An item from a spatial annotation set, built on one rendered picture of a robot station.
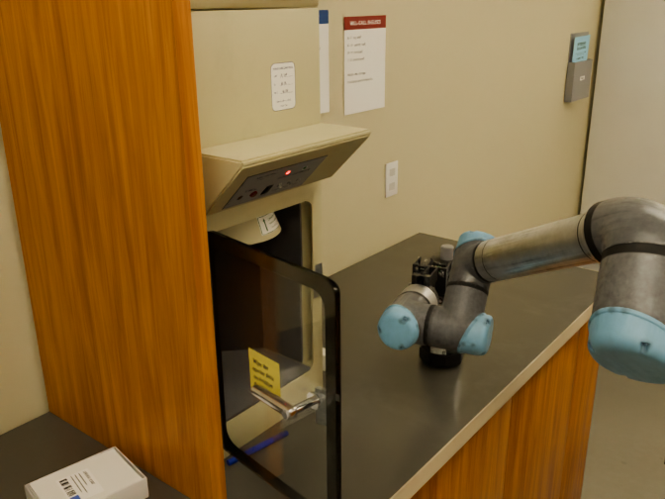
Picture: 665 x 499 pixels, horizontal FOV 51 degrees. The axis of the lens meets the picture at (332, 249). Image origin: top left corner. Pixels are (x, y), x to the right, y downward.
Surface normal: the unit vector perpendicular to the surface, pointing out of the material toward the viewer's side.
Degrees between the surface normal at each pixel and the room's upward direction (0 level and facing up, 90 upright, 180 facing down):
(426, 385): 0
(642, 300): 49
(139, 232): 90
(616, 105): 90
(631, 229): 45
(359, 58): 90
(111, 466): 0
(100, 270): 90
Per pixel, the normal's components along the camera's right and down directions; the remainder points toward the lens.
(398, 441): -0.01, -0.94
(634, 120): -0.62, 0.27
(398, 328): -0.40, 0.30
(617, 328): -0.72, -0.36
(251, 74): 0.79, 0.20
